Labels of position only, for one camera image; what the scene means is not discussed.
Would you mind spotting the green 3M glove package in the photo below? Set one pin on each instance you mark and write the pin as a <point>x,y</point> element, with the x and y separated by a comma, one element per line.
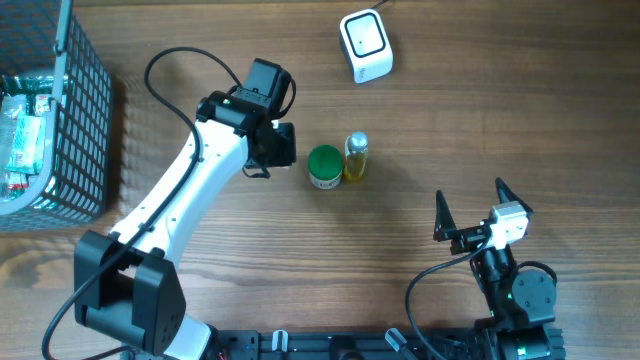
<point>32,82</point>

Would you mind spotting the red snack bar wrapper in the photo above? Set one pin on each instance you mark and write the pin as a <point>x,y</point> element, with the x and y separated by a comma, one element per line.
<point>12,182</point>

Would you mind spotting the white barcode scanner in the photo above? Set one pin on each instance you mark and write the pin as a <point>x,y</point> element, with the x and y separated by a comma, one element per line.
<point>366,45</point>

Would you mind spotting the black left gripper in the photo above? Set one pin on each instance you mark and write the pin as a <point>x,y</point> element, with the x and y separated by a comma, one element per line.
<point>278,148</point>

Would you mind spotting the green lid jar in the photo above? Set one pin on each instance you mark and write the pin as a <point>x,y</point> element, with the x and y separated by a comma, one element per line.
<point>325,166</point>

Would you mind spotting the yellow liquid bottle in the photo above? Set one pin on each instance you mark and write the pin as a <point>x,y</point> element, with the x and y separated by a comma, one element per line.
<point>356,154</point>

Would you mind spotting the grey plastic mesh basket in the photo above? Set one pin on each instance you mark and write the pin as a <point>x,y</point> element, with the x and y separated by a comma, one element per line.
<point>71,189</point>

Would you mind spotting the teal snack bar wrapper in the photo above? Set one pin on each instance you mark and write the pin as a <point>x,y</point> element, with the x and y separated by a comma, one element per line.
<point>27,151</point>

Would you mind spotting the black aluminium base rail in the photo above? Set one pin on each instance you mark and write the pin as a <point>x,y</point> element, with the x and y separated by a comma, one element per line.
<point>393,344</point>

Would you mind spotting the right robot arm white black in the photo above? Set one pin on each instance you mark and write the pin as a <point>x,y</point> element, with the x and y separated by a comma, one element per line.
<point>521,296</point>

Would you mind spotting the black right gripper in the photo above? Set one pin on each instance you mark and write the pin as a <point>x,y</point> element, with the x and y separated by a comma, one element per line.
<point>445,229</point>

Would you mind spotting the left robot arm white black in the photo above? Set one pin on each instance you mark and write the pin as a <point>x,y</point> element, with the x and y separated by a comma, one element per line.
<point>126,282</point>

